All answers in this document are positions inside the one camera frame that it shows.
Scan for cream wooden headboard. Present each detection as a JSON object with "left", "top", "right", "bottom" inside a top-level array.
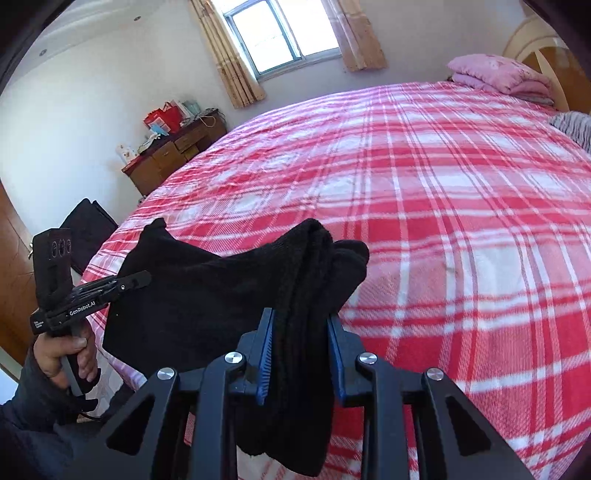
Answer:
[{"left": 502, "top": 16, "right": 591, "bottom": 114}]

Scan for folded pink blanket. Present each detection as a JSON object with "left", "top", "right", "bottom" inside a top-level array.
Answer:
[{"left": 448, "top": 54, "right": 555, "bottom": 104}]

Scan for brown wooden dresser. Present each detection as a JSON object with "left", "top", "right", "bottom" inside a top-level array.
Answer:
[{"left": 121, "top": 117, "right": 228, "bottom": 197}]

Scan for beige curtain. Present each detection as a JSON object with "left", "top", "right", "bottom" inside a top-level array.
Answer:
[
  {"left": 338, "top": 0, "right": 387, "bottom": 73},
  {"left": 191, "top": 0, "right": 267, "bottom": 110}
]

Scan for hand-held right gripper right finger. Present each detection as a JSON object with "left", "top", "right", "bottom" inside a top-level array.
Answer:
[{"left": 327, "top": 314, "right": 536, "bottom": 480}]

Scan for black pants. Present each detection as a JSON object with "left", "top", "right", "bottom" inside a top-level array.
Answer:
[{"left": 102, "top": 218, "right": 370, "bottom": 477}]

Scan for red plaid bed sheet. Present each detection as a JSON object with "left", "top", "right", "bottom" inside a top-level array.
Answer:
[{"left": 76, "top": 82, "right": 591, "bottom": 480}]

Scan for brown wooden door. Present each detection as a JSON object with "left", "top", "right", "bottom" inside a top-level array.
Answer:
[{"left": 0, "top": 180, "right": 40, "bottom": 365}]

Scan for black bag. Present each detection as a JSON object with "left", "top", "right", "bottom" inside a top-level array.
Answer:
[{"left": 60, "top": 198, "right": 119, "bottom": 273}]

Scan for grey striped pillow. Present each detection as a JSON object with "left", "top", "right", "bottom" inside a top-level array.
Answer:
[{"left": 547, "top": 111, "right": 591, "bottom": 153}]

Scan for red gift bag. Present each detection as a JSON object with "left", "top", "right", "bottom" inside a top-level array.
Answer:
[{"left": 143, "top": 102, "right": 182, "bottom": 134}]

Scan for person's left forearm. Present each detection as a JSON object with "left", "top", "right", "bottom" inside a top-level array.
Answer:
[{"left": 0, "top": 346, "right": 109, "bottom": 480}]

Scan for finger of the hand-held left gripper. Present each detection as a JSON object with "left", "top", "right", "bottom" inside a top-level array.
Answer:
[{"left": 71, "top": 271, "right": 152, "bottom": 301}]

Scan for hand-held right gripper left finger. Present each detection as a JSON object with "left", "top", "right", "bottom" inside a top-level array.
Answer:
[{"left": 65, "top": 307, "right": 278, "bottom": 480}]

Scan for person's left hand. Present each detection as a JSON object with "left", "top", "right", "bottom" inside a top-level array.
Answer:
[{"left": 36, "top": 331, "right": 100, "bottom": 389}]

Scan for black cable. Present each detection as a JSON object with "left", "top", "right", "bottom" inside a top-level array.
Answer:
[{"left": 76, "top": 399, "right": 108, "bottom": 422}]

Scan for window with metal frame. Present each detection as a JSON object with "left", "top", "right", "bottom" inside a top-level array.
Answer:
[{"left": 224, "top": 0, "right": 341, "bottom": 77}]

